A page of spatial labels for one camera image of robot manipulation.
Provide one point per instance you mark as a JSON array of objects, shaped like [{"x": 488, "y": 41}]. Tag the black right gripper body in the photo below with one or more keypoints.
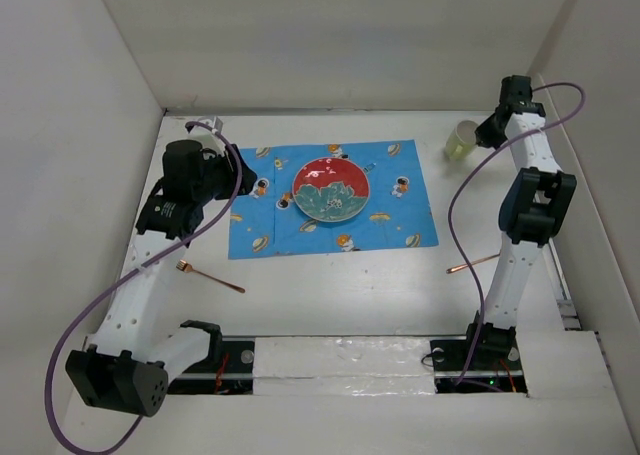
[{"x": 491, "y": 133}]

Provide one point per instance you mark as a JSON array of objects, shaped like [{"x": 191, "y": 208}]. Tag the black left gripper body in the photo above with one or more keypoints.
[{"x": 223, "y": 175}]

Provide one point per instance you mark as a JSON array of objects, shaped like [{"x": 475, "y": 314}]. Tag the pale yellow paper cup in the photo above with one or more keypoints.
[{"x": 462, "y": 141}]

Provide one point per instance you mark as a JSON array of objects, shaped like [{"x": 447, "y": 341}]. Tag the blue space-print cloth placemat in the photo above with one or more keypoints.
[{"x": 267, "y": 222}]

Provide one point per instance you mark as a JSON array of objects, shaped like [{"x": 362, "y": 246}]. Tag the copper fork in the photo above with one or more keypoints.
[{"x": 186, "y": 267}]

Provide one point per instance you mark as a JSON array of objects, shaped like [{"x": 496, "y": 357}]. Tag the red and teal floral plate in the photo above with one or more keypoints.
[{"x": 331, "y": 190}]

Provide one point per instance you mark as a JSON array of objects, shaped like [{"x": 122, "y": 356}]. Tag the copper spoon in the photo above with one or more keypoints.
[{"x": 460, "y": 267}]

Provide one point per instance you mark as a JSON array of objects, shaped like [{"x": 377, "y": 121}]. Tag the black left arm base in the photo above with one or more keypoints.
[{"x": 232, "y": 374}]

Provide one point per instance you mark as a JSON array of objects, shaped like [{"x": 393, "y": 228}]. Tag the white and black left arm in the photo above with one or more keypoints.
[{"x": 123, "y": 369}]

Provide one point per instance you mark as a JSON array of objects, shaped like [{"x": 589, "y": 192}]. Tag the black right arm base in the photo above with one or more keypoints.
[{"x": 484, "y": 360}]

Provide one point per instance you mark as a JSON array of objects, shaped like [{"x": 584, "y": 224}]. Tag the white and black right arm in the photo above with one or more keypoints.
[{"x": 531, "y": 214}]

